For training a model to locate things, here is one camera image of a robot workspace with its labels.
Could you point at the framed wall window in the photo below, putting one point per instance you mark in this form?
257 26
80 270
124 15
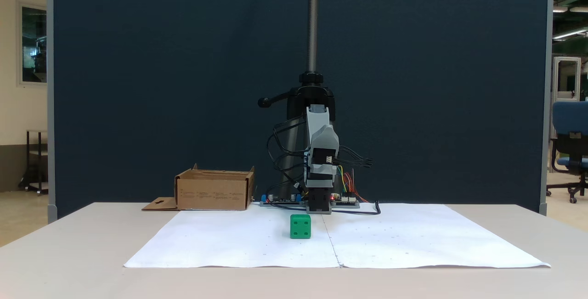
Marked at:
34 44

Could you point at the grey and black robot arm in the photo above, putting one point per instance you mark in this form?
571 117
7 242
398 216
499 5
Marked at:
321 136

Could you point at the ceiling tube light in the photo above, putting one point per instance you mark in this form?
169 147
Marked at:
569 9
569 33

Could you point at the dark blue partition panel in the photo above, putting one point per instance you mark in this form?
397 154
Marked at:
161 83

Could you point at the black rolling cart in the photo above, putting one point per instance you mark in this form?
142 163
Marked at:
33 152

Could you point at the black tripod with metal pole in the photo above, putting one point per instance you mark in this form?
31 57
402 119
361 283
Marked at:
312 23

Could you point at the white paper sheet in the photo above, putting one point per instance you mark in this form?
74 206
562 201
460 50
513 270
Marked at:
239 239
427 239

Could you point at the blue power circuit board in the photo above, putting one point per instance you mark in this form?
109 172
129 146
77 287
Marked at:
280 200

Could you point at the green dice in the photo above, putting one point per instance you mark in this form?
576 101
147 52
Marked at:
300 227

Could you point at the brown cardboard box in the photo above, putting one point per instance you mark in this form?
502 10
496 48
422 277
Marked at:
211 193

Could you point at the blue office chair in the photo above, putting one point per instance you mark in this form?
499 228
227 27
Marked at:
569 120

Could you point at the white metal frame cabinet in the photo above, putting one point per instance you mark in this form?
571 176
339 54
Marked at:
558 78

